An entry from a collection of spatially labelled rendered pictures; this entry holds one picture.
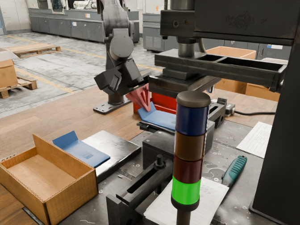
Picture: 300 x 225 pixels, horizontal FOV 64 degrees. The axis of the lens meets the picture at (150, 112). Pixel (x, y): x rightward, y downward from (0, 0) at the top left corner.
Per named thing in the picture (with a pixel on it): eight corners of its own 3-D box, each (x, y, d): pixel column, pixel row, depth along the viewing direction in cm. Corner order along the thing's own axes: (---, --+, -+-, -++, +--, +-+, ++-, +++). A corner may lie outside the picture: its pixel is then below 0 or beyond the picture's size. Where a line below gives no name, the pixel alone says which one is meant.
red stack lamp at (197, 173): (181, 161, 34) (183, 141, 32) (206, 172, 32) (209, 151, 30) (167, 175, 31) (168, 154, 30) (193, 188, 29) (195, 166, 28)
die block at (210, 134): (182, 137, 76) (183, 115, 72) (211, 147, 70) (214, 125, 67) (142, 169, 61) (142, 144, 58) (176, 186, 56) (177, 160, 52)
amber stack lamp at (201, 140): (183, 140, 32) (185, 118, 31) (209, 150, 30) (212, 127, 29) (168, 153, 30) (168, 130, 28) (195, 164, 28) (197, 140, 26)
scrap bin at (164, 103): (152, 103, 100) (152, 89, 98) (207, 119, 86) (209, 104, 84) (133, 113, 92) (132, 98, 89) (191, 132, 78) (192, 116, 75)
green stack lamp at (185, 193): (180, 180, 35) (181, 162, 34) (204, 192, 33) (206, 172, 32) (166, 195, 33) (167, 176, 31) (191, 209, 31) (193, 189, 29)
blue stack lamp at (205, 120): (185, 117, 31) (186, 93, 29) (212, 125, 29) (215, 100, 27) (168, 128, 28) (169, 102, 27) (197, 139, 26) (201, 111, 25)
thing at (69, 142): (74, 138, 71) (73, 129, 70) (110, 157, 62) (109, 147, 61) (53, 148, 66) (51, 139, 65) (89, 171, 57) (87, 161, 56)
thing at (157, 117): (151, 110, 73) (151, 101, 72) (197, 122, 65) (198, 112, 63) (137, 118, 68) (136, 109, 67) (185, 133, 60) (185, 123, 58)
